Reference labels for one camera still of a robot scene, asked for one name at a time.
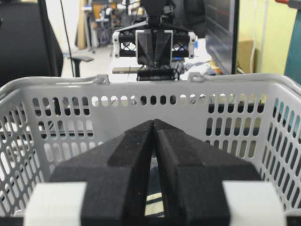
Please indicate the right gripper black foam right finger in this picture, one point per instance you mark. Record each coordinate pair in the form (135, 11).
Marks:
(206, 186)

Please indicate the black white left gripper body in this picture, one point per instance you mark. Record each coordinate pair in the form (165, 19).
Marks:
(126, 44)

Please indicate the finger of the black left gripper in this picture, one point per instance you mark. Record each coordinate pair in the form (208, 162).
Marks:
(146, 42)
(163, 49)

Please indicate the right gripper black foam left finger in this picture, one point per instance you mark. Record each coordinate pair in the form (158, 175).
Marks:
(105, 186)

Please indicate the striped cloth in basket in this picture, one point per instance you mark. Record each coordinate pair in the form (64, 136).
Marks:
(154, 202)

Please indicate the white plastic shopping basket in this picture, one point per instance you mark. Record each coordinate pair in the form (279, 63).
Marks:
(47, 120)

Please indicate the black computer monitor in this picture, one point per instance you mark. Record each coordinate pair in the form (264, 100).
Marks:
(222, 18)

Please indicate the cardboard box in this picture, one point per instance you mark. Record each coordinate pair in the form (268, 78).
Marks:
(244, 55)

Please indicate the black office chair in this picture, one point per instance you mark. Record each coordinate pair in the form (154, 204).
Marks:
(28, 45)

